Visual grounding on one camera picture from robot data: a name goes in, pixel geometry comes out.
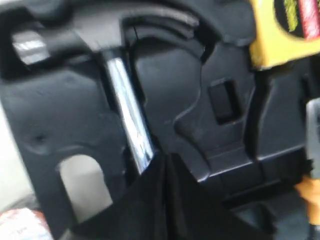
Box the black electrical tape roll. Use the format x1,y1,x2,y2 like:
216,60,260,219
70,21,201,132
0,195,53,240

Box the yellow tape measure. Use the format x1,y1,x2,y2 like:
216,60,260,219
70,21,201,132
249,0,320,69

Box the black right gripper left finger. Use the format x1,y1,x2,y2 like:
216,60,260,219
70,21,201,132
72,154,168,240

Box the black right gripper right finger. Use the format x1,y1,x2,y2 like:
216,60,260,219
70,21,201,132
167,153,272,240

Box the claw hammer black grip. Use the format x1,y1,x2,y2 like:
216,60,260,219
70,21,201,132
11,14,201,176

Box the black plastic tool case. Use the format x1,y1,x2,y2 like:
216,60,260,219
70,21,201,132
0,0,320,240

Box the orange handled pliers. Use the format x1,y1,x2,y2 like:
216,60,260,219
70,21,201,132
295,98,320,226

